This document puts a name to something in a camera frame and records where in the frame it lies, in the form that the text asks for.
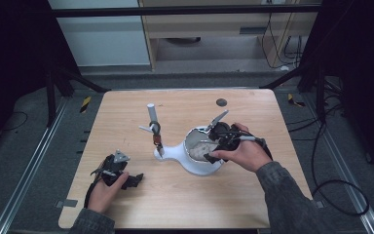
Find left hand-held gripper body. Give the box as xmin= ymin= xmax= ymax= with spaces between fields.
xmin=90 ymin=149 xmax=131 ymax=188

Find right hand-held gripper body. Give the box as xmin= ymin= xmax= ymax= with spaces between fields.
xmin=204 ymin=109 xmax=268 ymax=152

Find white bowl with silver rim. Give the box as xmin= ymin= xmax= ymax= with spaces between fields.
xmin=182 ymin=125 xmax=226 ymax=165

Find white key stand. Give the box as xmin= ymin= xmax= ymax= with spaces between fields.
xmin=138 ymin=102 xmax=225 ymax=176

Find keys with brown lanyard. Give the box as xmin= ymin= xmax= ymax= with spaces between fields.
xmin=148 ymin=120 xmax=166 ymax=159

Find person's left hand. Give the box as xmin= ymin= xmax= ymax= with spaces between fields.
xmin=87 ymin=171 xmax=131 ymax=215

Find person's right hand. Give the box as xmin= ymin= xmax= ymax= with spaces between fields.
xmin=208 ymin=122 xmax=273 ymax=174

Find yellow black tape strip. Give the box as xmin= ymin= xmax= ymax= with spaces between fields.
xmin=79 ymin=96 xmax=93 ymax=114
xmin=286 ymin=93 xmax=307 ymax=108

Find black stand legs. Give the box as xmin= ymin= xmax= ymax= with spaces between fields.
xmin=44 ymin=63 xmax=112 ymax=129
xmin=260 ymin=59 xmax=343 ymax=125

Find wooden shelf unit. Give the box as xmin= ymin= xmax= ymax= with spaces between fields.
xmin=137 ymin=0 xmax=322 ymax=71

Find white cabinet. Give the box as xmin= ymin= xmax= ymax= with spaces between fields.
xmin=49 ymin=0 xmax=151 ymax=68

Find black gripper strap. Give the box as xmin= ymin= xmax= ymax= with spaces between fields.
xmin=83 ymin=181 xmax=99 ymax=210
xmin=240 ymin=135 xmax=275 ymax=162

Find metal floor rail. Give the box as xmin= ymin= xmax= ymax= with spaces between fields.
xmin=0 ymin=97 xmax=70 ymax=234
xmin=303 ymin=93 xmax=374 ymax=234

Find thin black floor cable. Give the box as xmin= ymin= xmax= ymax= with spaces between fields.
xmin=2 ymin=110 xmax=29 ymax=133

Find hanging black cables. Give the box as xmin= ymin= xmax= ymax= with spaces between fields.
xmin=260 ymin=12 xmax=304 ymax=71

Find black horizontal frame bar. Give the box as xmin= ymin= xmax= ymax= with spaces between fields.
xmin=50 ymin=4 xmax=321 ymax=18

